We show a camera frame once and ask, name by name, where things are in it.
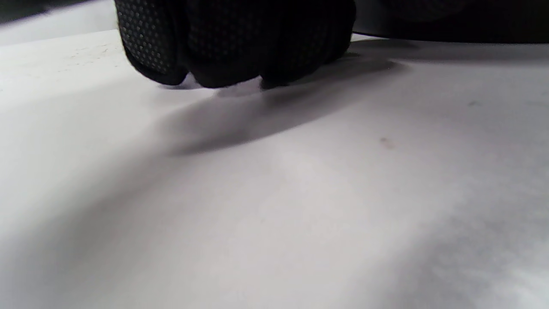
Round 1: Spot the black frying pan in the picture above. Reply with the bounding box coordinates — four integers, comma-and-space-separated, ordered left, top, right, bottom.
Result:
352, 0, 549, 44

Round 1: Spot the person's left hand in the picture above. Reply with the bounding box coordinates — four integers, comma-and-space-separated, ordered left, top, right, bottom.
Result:
114, 0, 356, 89

